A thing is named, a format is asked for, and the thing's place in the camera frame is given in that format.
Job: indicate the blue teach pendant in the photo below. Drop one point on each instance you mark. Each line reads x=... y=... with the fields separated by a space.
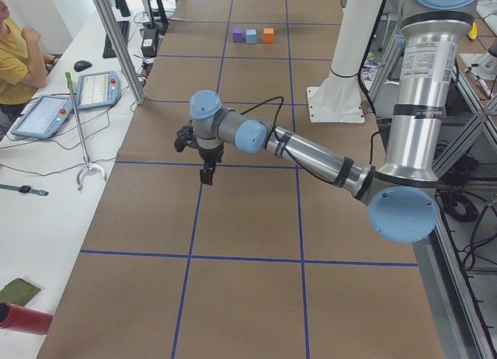
x=44 y=118
x=97 y=90

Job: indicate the near blue teach pendant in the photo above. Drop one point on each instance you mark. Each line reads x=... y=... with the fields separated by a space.
x=44 y=118

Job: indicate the orange foam block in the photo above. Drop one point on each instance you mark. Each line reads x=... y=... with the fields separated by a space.
x=268 y=35

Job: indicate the red cylinder bottle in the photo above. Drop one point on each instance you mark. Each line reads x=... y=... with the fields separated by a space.
x=25 y=320

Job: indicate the white pedestal column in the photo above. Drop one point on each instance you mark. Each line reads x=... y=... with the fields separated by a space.
x=338 y=99

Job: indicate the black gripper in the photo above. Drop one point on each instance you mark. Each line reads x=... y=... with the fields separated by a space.
x=210 y=155

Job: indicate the metal reacher grabber tool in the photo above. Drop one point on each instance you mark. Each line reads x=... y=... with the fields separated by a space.
x=89 y=167

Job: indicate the purple foam block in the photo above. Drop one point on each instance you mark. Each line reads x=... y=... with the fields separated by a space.
x=238 y=35

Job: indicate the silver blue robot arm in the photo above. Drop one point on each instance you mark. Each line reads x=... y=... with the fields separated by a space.
x=400 y=193

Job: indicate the person in yellow shirt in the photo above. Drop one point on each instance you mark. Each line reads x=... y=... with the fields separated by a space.
x=23 y=64

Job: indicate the aluminium frame post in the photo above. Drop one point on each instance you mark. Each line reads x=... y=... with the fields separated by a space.
x=110 y=25

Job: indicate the light blue foam block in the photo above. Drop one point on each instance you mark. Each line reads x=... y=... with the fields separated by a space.
x=251 y=36

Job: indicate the far blue teach pendant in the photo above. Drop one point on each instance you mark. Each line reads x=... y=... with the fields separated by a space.
x=97 y=90

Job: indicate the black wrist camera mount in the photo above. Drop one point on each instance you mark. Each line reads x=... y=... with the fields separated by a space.
x=185 y=137

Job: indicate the green band smartwatch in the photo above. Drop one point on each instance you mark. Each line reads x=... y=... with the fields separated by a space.
x=25 y=189

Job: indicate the black computer mouse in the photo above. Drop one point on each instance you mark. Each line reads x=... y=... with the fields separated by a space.
x=81 y=65

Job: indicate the black power adapter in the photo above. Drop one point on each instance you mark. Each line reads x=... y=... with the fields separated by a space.
x=149 y=44

